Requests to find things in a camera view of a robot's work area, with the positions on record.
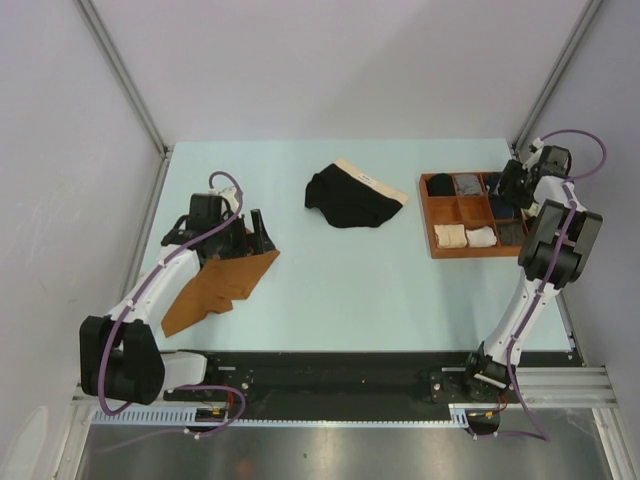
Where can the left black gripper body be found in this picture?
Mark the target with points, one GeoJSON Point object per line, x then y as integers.
{"type": "Point", "coordinates": [232, 241]}

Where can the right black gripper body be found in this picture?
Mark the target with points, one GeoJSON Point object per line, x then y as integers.
{"type": "Point", "coordinates": [515, 191]}

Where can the brown boxer underwear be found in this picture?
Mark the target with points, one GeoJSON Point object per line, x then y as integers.
{"type": "Point", "coordinates": [214, 289]}

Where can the navy blue underwear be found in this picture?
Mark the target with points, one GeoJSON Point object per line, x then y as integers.
{"type": "Point", "coordinates": [501, 208]}

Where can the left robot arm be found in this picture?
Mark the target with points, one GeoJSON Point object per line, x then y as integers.
{"type": "Point", "coordinates": [119, 356]}

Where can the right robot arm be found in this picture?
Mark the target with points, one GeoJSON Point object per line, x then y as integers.
{"type": "Point", "coordinates": [554, 254]}

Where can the black underwear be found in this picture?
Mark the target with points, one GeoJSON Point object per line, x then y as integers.
{"type": "Point", "coordinates": [349, 198]}

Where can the rolled dark grey garment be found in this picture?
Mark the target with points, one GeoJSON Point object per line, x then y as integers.
{"type": "Point", "coordinates": [511, 233]}

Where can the rolled grey striped garment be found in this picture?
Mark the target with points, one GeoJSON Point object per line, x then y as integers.
{"type": "Point", "coordinates": [468, 185]}

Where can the wooden compartment tray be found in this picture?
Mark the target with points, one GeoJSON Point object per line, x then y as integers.
{"type": "Point", "coordinates": [471, 211]}

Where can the rolled white garment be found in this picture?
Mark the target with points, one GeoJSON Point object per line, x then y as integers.
{"type": "Point", "coordinates": [483, 237]}

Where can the rolled black garment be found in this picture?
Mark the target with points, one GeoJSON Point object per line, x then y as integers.
{"type": "Point", "coordinates": [440, 185]}

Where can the rolled beige garment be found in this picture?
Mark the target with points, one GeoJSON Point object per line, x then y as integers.
{"type": "Point", "coordinates": [451, 236]}

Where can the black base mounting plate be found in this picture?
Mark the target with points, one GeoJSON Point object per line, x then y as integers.
{"type": "Point", "coordinates": [360, 385]}

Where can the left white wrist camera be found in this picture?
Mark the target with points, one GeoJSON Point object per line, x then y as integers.
{"type": "Point", "coordinates": [230, 198]}

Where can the white slotted cable duct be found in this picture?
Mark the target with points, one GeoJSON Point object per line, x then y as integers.
{"type": "Point", "coordinates": [204, 418]}

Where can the right aluminium frame post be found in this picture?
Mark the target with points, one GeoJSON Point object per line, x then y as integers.
{"type": "Point", "coordinates": [581, 29]}

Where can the aluminium frame post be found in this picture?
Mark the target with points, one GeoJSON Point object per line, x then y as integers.
{"type": "Point", "coordinates": [581, 29]}
{"type": "Point", "coordinates": [114, 60]}

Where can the left aluminium frame post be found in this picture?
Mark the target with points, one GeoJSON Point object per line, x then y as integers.
{"type": "Point", "coordinates": [114, 60]}

